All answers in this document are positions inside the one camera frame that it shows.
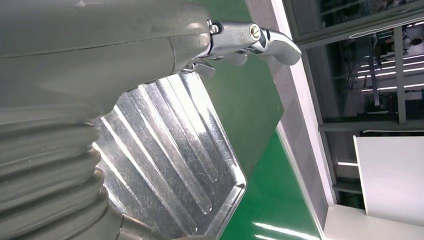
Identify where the white scale with steel tray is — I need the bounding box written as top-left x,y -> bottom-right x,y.
92,71 -> 248,240

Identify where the white flat panel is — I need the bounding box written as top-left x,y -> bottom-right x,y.
352,135 -> 424,228

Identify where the grey glass partition frame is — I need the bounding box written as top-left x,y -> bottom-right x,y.
283,0 -> 424,133

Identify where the green conveyor belt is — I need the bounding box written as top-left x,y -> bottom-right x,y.
220,130 -> 322,240

